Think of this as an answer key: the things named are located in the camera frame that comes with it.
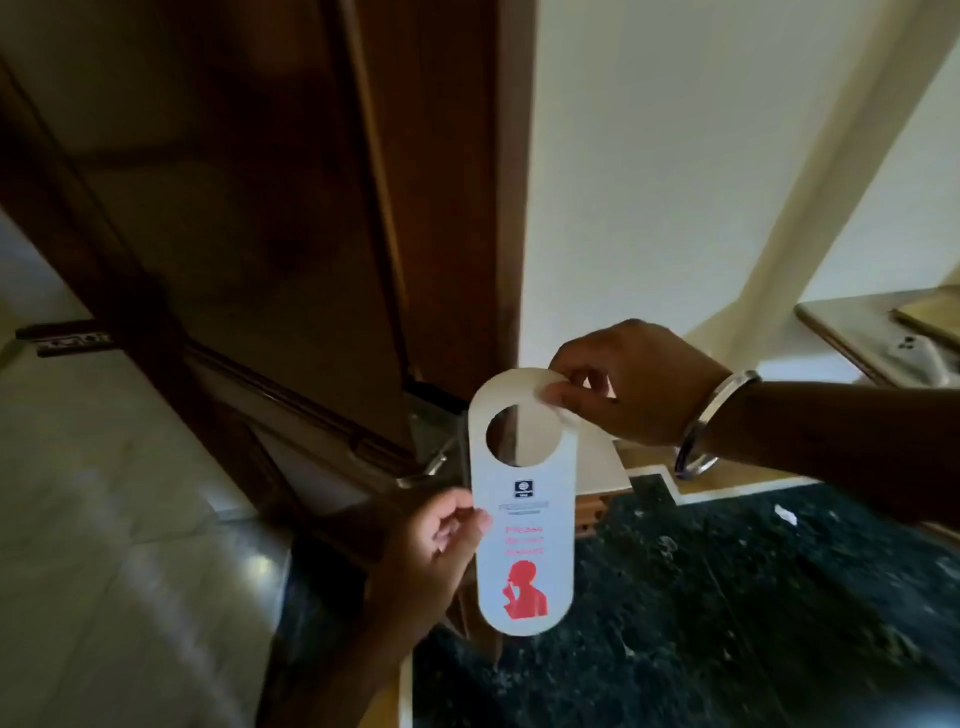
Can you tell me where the person's right forearm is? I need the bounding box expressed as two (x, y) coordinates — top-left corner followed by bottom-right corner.
(705, 379), (960, 528)

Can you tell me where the person's left hand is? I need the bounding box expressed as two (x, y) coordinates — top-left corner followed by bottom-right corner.
(365, 487), (476, 640)

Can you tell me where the white door hanger sign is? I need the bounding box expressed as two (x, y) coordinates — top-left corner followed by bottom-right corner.
(467, 367), (580, 638)

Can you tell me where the silver metal bracelet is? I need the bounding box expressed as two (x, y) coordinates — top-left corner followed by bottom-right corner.
(672, 369), (763, 482)

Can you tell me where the person's right hand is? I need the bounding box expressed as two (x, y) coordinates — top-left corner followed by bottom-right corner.
(541, 318), (734, 450)

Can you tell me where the tan wooden board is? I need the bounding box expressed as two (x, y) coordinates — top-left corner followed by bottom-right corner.
(891, 284), (960, 351)

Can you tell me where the brown wooden door frame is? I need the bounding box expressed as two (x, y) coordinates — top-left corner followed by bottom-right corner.
(337, 0), (538, 399)

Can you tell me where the brown wooden door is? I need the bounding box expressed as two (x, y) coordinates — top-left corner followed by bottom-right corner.
(0, 0), (421, 481)

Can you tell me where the silver door handle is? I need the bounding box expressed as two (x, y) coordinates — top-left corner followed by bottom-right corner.
(396, 438), (460, 490)

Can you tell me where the white remote control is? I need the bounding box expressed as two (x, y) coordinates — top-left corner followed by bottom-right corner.
(885, 334), (952, 388)

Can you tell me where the beige side table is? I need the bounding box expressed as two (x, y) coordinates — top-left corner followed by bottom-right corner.
(793, 283), (960, 391)

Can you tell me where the person's left forearm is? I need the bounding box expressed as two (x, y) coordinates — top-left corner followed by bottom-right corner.
(257, 596), (423, 728)

